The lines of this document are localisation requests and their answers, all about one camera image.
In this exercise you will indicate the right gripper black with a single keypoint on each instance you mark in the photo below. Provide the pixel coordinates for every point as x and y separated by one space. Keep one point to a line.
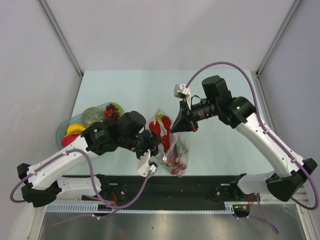
183 122

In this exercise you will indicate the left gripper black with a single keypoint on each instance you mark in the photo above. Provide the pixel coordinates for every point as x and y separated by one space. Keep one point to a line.
153 141

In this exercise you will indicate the red plastic lobster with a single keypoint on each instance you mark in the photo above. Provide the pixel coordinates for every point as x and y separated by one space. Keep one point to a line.
167 140

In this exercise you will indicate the clear zip top bag pink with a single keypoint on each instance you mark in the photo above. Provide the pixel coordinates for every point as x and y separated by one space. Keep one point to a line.
172 145

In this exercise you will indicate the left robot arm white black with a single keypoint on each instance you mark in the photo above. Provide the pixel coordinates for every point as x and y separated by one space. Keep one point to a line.
69 172

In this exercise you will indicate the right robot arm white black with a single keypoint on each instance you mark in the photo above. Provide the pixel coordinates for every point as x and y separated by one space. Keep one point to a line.
289 168

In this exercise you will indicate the dark red grape bunch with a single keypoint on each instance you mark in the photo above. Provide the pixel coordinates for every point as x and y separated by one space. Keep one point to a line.
111 112

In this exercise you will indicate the green round melon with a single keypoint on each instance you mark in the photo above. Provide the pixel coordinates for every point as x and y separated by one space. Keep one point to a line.
92 115

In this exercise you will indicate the pink dragon fruit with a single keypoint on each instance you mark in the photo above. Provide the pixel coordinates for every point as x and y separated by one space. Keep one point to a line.
69 139

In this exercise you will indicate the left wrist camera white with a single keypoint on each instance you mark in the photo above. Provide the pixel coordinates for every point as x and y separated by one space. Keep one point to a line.
146 167

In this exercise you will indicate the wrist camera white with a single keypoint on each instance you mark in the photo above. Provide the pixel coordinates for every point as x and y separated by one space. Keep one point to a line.
182 92
146 167

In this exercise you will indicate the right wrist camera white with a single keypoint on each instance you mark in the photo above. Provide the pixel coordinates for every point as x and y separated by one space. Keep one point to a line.
182 92

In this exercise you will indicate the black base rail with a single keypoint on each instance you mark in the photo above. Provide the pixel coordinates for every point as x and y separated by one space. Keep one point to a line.
180 193

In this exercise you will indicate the white slotted cable duct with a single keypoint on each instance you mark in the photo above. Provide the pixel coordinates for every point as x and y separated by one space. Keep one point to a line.
99 208

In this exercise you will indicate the aluminium frame post right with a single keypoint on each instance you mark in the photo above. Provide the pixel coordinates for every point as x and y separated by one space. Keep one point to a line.
296 4

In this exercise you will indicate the aluminium frame post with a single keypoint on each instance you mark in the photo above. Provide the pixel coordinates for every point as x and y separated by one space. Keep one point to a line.
55 26
296 4

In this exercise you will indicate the aluminium frame post left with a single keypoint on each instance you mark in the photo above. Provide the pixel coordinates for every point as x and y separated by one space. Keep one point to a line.
55 26

